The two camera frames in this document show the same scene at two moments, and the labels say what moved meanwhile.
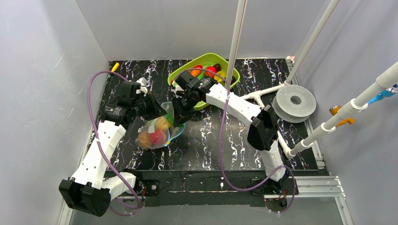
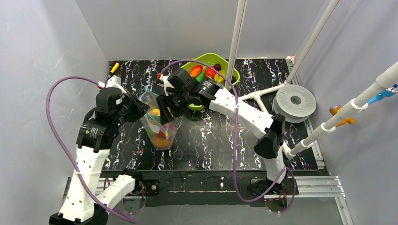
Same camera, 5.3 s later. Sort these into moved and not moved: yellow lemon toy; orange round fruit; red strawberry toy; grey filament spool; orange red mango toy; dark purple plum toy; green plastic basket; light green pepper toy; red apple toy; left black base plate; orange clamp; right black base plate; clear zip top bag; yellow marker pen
Moved: light green pepper toy; red apple toy; clear zip top bag; yellow lemon toy; orange round fruit
Not moved: green plastic basket; yellow marker pen; dark purple plum toy; orange red mango toy; red strawberry toy; left black base plate; orange clamp; grey filament spool; right black base plate
